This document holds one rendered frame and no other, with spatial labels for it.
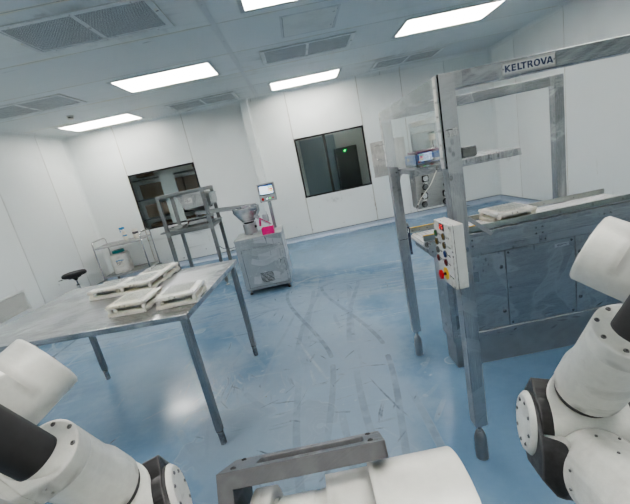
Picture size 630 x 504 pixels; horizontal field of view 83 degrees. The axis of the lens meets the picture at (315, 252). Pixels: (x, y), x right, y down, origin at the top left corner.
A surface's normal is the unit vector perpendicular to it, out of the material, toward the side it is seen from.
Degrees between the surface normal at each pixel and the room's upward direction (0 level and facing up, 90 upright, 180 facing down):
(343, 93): 90
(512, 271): 90
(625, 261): 88
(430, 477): 3
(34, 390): 84
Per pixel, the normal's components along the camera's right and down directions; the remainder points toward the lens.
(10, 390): 0.80, -0.05
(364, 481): -0.20, -0.95
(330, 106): 0.05, 0.24
